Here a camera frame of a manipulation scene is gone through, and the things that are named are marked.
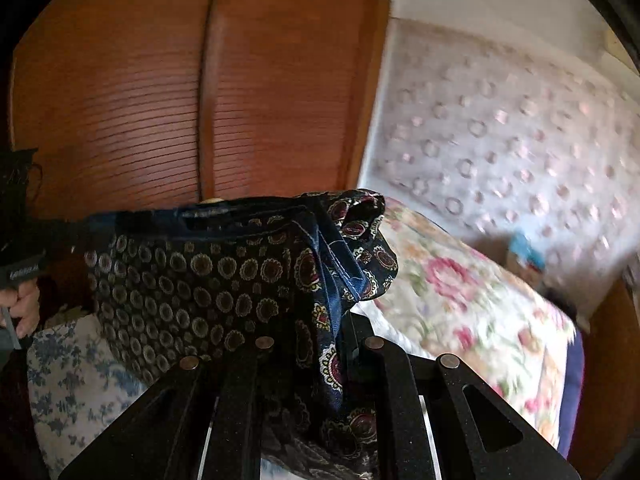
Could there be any blue box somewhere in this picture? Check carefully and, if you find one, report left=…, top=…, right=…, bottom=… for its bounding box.
left=507, top=230, right=549, bottom=274

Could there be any wooden slatted wardrobe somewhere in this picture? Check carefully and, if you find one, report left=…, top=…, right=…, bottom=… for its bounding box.
left=7, top=0, right=392, bottom=321

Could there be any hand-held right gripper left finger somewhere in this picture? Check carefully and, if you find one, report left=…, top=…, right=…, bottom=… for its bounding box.
left=57, top=336, right=276, bottom=480

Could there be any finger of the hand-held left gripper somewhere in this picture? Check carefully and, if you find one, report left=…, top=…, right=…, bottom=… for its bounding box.
left=42, top=215, right=98, bottom=256

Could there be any navy blue blanket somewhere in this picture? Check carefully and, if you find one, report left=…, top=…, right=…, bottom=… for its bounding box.
left=555, top=327, right=586, bottom=459

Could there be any navy circle-patterned shirt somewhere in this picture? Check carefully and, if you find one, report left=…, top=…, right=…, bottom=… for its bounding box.
left=82, top=189, right=401, bottom=480

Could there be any wooden side cabinet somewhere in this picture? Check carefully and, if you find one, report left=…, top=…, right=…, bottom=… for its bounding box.
left=582, top=265, right=640, bottom=461

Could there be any person's left hand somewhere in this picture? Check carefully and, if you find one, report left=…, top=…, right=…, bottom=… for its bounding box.
left=0, top=277, right=42, bottom=341

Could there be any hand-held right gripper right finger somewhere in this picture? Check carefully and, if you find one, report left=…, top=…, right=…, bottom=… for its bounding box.
left=344, top=311, right=581, bottom=480

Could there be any circle-patterned wall cloth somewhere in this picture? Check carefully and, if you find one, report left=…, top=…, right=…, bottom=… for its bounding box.
left=360, top=17, right=640, bottom=321

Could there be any blue floral white cloth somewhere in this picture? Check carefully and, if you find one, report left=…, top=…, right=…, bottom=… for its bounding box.
left=25, top=310, right=167, bottom=480

